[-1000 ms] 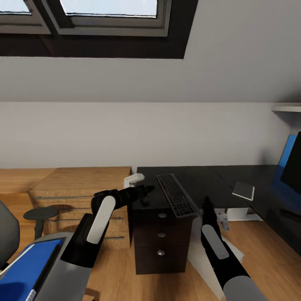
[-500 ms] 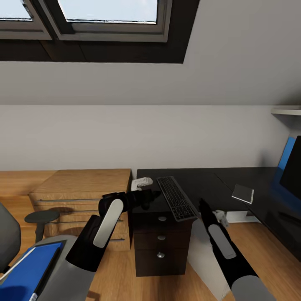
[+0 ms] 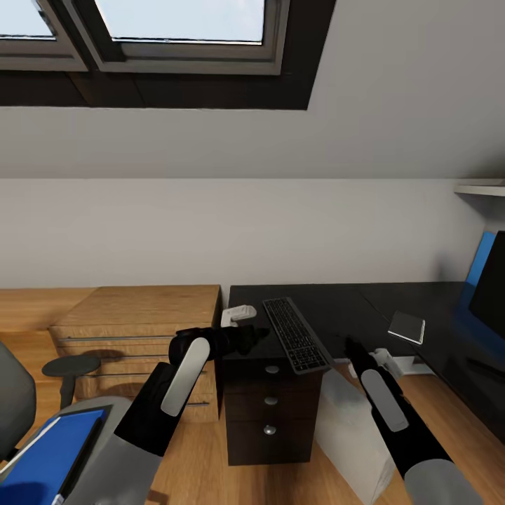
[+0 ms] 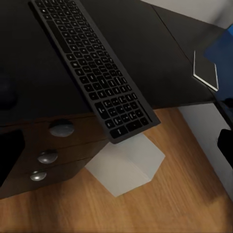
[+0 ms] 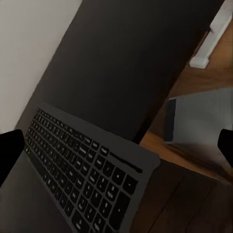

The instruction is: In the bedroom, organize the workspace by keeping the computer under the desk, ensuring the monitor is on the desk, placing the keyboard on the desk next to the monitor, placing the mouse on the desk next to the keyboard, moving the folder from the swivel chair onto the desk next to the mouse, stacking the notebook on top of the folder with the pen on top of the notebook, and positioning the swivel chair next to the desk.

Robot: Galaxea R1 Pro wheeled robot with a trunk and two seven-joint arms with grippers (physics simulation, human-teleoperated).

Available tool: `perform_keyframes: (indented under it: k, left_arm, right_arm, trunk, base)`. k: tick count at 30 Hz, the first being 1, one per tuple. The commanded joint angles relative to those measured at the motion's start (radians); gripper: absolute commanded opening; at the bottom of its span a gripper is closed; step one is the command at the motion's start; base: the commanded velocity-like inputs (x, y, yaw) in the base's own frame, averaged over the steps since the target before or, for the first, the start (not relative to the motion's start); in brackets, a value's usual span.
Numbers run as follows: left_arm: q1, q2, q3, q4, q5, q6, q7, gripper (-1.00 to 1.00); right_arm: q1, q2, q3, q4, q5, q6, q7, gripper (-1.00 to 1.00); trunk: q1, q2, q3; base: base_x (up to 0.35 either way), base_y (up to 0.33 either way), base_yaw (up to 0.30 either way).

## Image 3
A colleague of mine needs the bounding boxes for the folder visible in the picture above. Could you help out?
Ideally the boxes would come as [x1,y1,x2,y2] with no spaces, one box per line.
[0,410,107,505]

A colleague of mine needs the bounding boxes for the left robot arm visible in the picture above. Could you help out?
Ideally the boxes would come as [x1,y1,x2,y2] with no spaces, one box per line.
[62,304,270,505]

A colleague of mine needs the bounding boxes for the keyboard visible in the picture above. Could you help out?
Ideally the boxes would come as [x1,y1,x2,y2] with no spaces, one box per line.
[262,297,337,375]

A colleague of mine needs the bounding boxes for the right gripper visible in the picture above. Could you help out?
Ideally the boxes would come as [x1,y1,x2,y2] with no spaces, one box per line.
[344,336,378,374]

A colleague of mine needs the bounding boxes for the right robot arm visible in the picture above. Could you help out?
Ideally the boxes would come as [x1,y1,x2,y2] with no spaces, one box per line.
[344,336,485,505]

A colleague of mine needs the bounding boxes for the monitor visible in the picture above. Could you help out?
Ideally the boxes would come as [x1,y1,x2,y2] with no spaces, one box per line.
[467,231,505,379]

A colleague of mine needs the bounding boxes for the pen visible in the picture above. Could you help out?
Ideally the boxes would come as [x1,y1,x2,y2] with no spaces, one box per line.
[0,417,60,473]

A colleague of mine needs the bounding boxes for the swivel chair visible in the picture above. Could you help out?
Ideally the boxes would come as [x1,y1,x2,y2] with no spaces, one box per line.
[0,340,133,498]

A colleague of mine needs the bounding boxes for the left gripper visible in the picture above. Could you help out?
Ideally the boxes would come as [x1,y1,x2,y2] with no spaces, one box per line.
[220,325,270,356]

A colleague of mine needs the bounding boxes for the notebook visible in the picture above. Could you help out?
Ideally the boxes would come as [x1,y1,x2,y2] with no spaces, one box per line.
[388,311,425,345]

